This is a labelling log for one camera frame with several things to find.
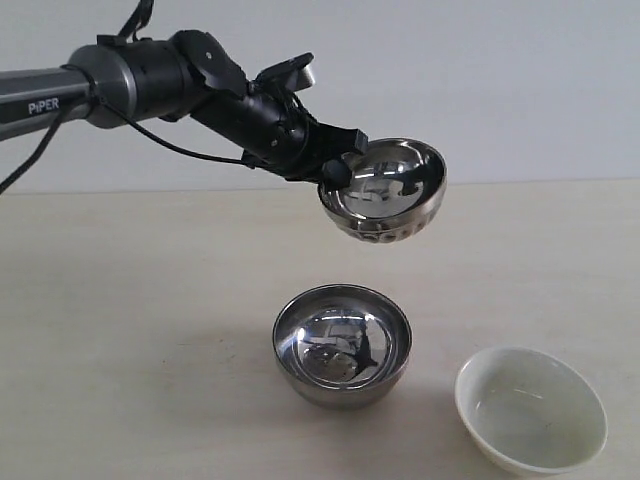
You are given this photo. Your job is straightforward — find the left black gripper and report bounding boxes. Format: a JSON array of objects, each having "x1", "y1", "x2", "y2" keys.
[{"x1": 190, "y1": 92, "x2": 369, "y2": 186}]

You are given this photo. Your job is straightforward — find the patterned stainless steel bowl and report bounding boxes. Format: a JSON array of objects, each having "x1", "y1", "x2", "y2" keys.
[{"x1": 317, "y1": 137, "x2": 448, "y2": 244}]

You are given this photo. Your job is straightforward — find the plain stainless steel bowl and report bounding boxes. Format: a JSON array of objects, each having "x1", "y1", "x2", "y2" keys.
[{"x1": 271, "y1": 283, "x2": 413, "y2": 411}]

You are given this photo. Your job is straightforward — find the white ceramic bowl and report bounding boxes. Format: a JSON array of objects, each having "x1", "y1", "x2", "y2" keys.
[{"x1": 453, "y1": 346, "x2": 609, "y2": 478}]

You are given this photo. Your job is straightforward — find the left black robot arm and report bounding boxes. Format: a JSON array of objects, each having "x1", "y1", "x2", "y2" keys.
[{"x1": 1, "y1": 30, "x2": 368, "y2": 190}]

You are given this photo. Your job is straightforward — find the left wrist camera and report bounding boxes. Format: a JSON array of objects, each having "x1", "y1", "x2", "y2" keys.
[{"x1": 255, "y1": 52, "x2": 316, "y2": 92}]

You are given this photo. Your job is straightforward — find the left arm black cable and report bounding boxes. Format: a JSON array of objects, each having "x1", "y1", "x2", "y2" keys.
[{"x1": 0, "y1": 0, "x2": 261, "y2": 196}]

